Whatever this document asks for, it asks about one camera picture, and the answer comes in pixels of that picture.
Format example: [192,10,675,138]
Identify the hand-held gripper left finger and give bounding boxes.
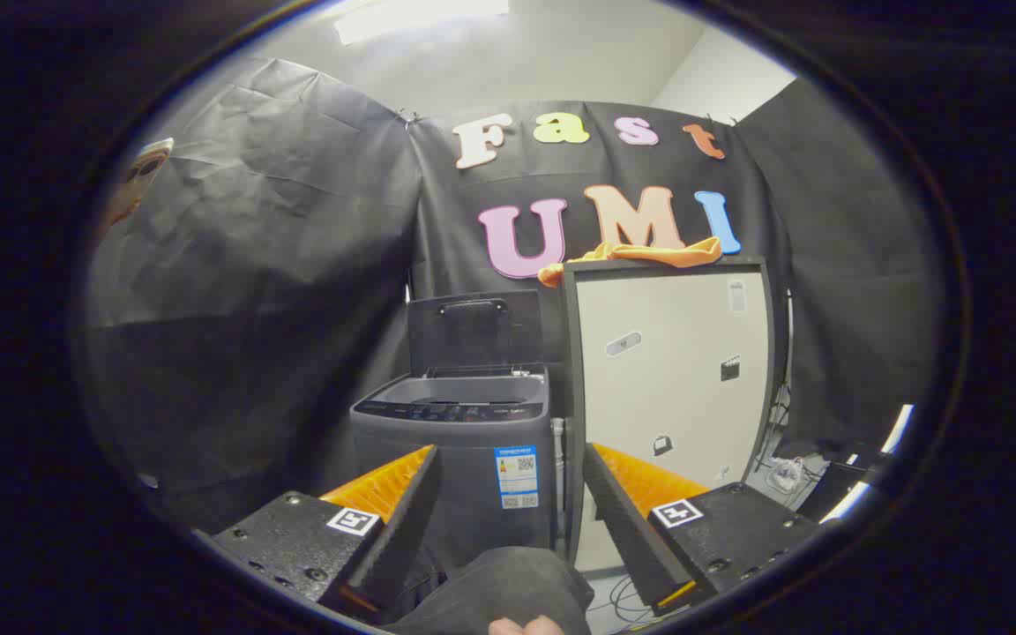
[195,444,443,623]

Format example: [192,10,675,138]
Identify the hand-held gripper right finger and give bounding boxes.
[580,441,824,618]

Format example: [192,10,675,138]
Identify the grey washing machine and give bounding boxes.
[349,363,558,574]

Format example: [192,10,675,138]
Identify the orange shirt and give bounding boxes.
[537,236,724,288]

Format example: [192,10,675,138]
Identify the person's dark trouser leg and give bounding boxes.
[385,545,595,635]

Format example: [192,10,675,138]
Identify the grey cabinet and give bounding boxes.
[561,256,779,570]

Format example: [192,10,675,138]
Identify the black box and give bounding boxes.
[797,460,875,523]

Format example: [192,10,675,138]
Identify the black backdrop cloth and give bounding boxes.
[76,55,945,530]

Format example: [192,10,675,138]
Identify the floor cables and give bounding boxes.
[592,571,659,629]

